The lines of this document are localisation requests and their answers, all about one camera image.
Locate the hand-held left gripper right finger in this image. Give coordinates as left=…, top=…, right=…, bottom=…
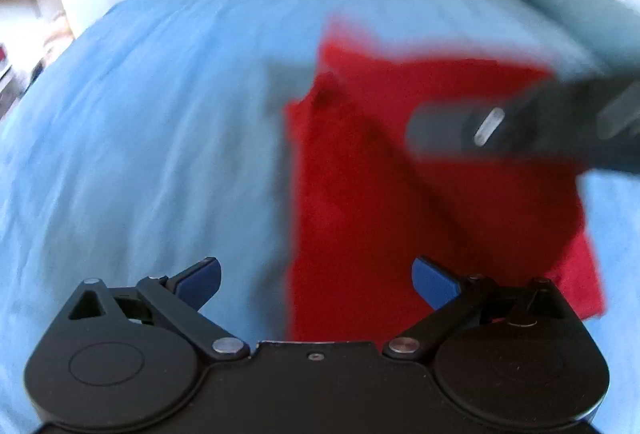
left=382, top=256, right=573, bottom=361

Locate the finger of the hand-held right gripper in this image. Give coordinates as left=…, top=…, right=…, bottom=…
left=406, top=73, right=640, bottom=175

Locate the bed with blue sheet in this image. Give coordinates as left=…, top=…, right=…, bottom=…
left=0, top=0, right=640, bottom=415

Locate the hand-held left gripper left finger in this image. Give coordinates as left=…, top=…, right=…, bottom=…
left=67, top=257, right=251, bottom=361

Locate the red knit sweater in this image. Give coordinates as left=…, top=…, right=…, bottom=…
left=282, top=14, right=607, bottom=344

